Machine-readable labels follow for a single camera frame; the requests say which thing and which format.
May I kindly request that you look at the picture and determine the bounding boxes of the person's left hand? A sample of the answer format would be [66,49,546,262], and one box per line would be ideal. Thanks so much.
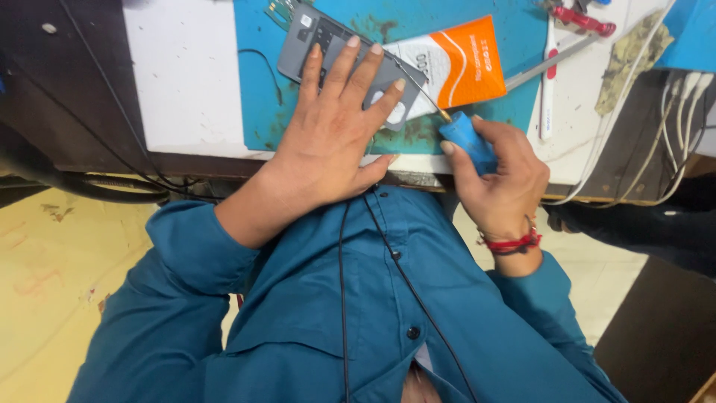
[254,35,407,224]

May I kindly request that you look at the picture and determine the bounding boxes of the person's right hand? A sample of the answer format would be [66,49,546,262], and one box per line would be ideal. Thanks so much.
[440,114,551,243]

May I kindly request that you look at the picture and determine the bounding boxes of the blue handled screwdriver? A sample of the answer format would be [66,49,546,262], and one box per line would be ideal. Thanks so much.
[392,55,500,176]

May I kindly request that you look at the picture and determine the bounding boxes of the grey phone back cover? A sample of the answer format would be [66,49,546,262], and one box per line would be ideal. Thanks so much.
[276,2,429,133]

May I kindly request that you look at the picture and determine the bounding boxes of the blue work mat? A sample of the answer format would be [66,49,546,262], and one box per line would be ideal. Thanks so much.
[233,0,549,156]

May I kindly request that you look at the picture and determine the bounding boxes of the white and red toothbrush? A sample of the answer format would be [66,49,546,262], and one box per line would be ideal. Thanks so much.
[538,16,560,141]

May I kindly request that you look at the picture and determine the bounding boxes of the grey metal tweezers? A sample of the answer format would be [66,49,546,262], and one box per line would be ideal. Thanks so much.
[505,34,603,93]

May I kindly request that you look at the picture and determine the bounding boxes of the orange and white packet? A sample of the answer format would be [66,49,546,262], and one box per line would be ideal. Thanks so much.
[383,15,508,122]

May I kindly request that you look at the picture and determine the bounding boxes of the black fabric bundle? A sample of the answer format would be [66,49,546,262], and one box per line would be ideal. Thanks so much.
[545,172,716,278]

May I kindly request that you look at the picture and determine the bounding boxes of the green circuit board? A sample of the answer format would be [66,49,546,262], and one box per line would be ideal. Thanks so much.
[264,0,300,30]

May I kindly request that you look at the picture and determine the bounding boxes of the person's blue shirt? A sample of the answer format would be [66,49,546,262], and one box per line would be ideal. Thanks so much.
[67,185,631,403]

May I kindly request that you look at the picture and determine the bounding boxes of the dirty olive cloth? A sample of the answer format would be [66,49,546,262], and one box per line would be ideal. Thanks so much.
[594,10,676,117]

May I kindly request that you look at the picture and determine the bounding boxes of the blue plastic box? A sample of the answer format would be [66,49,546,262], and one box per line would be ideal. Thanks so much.
[653,0,716,73]

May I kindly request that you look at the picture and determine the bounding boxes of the red thread bracelet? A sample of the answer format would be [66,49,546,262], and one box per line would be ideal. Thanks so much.
[478,215,543,257]

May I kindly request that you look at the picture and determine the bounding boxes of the long white cable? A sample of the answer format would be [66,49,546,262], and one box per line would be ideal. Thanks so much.
[544,0,679,207]

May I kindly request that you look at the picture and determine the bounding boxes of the thin black wire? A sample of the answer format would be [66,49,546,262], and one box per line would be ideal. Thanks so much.
[238,49,284,106]

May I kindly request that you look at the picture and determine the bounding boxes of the black earphone cable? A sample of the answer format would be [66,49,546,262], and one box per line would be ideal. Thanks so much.
[362,190,480,403]
[337,200,352,403]

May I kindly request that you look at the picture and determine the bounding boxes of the white cable with plug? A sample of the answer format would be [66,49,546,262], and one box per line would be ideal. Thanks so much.
[593,73,715,209]
[649,72,701,205]
[660,72,686,174]

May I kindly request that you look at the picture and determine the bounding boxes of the red handled tool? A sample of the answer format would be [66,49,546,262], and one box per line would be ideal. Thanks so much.
[550,4,618,38]

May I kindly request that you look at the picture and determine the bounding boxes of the thin black power cable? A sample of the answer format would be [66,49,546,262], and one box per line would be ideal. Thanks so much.
[57,0,194,190]

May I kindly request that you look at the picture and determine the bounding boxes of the thick black hose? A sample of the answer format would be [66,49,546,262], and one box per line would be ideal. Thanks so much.
[0,122,220,206]

